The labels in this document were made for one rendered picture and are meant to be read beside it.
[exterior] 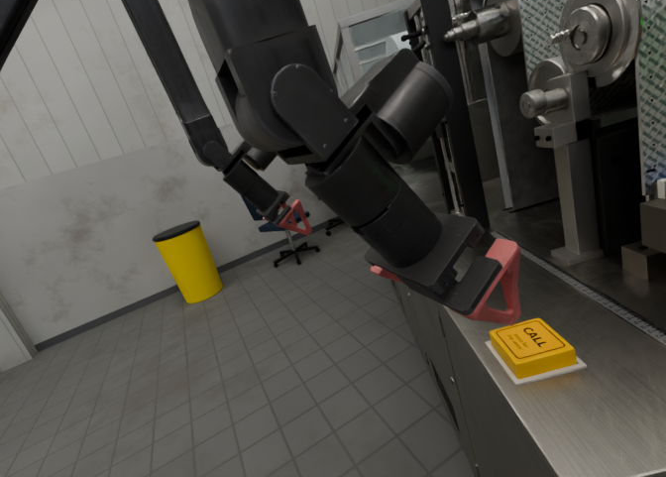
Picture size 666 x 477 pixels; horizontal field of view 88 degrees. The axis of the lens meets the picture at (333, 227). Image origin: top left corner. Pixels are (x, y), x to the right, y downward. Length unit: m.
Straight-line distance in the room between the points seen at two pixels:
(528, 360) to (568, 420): 0.07
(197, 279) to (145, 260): 0.86
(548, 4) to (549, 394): 0.66
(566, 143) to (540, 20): 0.27
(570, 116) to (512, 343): 0.36
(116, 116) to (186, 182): 0.93
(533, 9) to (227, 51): 0.68
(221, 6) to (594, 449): 0.46
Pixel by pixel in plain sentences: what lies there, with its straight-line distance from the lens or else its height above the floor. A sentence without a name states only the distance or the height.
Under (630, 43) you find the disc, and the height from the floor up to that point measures 1.22.
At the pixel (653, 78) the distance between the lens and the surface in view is 0.63.
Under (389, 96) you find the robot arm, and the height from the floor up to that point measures 1.25.
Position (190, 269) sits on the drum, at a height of 0.36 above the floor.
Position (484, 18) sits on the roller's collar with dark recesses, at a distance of 0.84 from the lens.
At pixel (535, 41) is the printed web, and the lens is 0.83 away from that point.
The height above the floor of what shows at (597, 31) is 1.25.
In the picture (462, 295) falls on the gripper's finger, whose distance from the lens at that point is 0.28.
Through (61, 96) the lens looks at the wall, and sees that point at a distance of 4.44.
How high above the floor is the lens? 1.24
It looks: 16 degrees down
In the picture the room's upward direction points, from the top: 18 degrees counter-clockwise
